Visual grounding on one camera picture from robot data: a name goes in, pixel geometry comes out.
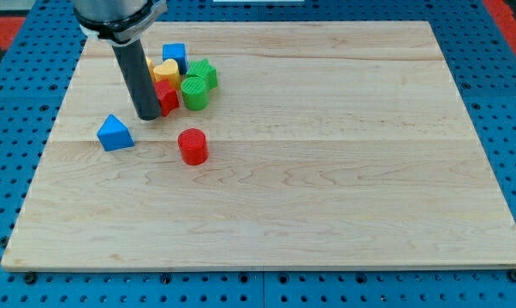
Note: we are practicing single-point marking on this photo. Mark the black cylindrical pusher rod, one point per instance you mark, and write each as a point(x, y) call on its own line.
point(135, 72)

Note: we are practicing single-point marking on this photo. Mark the green cylinder block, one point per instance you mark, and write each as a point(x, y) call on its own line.
point(195, 93)

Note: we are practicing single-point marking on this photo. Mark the yellow block behind rod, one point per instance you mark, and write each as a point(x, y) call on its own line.
point(150, 66)

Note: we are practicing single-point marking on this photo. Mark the yellow heart block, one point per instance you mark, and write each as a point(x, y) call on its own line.
point(168, 70)

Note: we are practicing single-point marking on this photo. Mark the blue cube block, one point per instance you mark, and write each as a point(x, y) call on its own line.
point(177, 52)

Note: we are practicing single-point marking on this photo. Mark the red star block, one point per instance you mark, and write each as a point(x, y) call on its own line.
point(167, 97)

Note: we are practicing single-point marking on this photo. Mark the green star block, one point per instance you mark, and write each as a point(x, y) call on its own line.
point(205, 71)

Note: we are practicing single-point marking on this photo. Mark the blue triangle block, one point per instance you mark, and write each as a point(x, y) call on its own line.
point(114, 135)

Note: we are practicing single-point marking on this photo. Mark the red cylinder block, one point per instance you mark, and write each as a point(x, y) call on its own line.
point(193, 146)

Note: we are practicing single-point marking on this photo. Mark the wooden board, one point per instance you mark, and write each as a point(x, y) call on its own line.
point(341, 146)

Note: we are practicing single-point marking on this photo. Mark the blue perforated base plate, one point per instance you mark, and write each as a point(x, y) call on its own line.
point(34, 76)

